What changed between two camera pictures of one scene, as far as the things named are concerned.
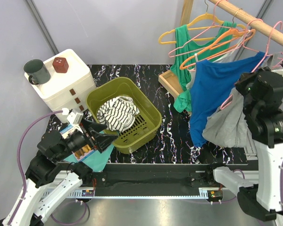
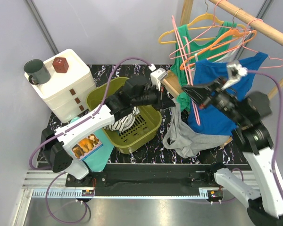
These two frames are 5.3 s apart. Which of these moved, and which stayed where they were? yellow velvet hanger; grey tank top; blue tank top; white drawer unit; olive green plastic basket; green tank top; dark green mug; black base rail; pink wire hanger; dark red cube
Moved: grey tank top; pink wire hanger
Stayed: olive green plastic basket; white drawer unit; dark red cube; blue tank top; black base rail; dark green mug; yellow velvet hanger; green tank top
